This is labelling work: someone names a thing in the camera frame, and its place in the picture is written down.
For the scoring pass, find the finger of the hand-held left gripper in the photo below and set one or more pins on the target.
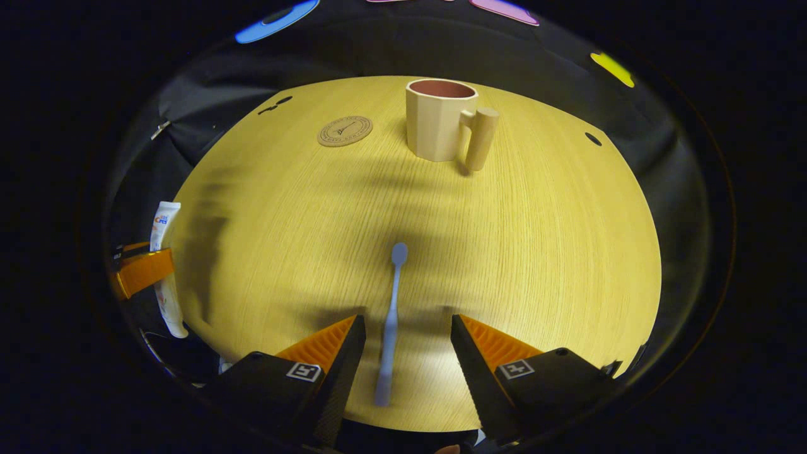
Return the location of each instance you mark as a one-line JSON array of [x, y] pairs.
[[144, 272], [131, 250]]

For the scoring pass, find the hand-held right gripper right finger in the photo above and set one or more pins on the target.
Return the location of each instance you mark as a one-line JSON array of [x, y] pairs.
[[476, 378]]

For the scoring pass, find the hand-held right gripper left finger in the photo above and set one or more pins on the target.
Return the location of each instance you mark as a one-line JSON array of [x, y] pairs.
[[343, 378]]

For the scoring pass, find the white toothpaste tube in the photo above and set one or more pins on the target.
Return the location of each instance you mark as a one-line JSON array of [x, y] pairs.
[[165, 221]]

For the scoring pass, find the pale blue toothbrush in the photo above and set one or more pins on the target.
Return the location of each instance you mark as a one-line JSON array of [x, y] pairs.
[[391, 328]]

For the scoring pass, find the round brown coaster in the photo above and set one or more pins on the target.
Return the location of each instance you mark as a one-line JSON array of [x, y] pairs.
[[345, 131]]

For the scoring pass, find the beige cup with brown inside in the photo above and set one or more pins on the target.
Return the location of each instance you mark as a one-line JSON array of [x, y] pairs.
[[435, 132]]

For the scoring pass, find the light wooden desktop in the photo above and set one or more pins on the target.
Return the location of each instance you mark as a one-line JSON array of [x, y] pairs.
[[536, 252]]

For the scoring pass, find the silver cloth clip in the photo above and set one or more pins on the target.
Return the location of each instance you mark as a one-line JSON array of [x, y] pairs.
[[160, 130]]

